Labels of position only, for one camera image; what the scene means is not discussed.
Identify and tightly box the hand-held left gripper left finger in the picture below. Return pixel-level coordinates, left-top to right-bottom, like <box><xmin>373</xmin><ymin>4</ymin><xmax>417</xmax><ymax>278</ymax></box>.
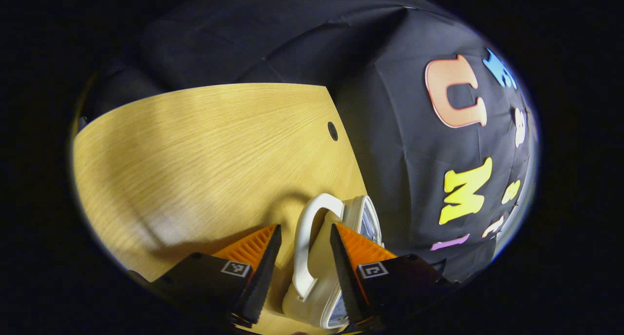
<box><xmin>128</xmin><ymin>224</ymin><xmax>283</xmax><ymax>328</ymax></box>

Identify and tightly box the white suitcase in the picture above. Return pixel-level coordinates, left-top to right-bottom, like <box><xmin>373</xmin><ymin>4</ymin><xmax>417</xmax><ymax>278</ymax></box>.
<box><xmin>282</xmin><ymin>194</ymin><xmax>383</xmax><ymax>330</ymax></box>

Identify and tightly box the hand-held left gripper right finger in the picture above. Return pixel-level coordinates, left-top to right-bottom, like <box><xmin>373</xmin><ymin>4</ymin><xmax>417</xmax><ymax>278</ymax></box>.
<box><xmin>330</xmin><ymin>223</ymin><xmax>451</xmax><ymax>332</ymax></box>

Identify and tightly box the black backdrop cloth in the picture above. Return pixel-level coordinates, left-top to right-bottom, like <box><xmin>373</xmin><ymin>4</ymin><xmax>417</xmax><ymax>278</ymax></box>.
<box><xmin>80</xmin><ymin>0</ymin><xmax>539</xmax><ymax>283</ymax></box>

